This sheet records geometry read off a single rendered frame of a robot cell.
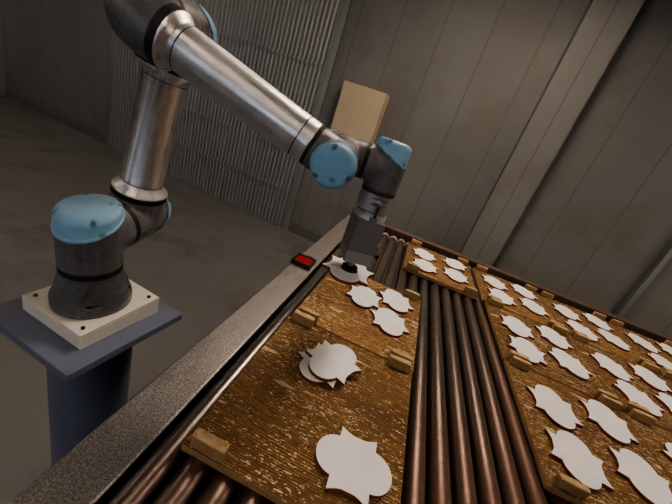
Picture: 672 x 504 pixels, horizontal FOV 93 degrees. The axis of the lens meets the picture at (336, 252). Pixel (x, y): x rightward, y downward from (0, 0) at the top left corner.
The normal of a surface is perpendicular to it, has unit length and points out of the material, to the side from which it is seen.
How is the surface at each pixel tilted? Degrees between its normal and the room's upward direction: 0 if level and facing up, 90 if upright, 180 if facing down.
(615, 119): 90
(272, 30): 90
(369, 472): 0
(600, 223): 90
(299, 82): 90
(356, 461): 0
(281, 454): 0
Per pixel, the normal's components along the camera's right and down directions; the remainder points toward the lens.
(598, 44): -0.37, 0.26
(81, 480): 0.31, -0.87
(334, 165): -0.11, 0.42
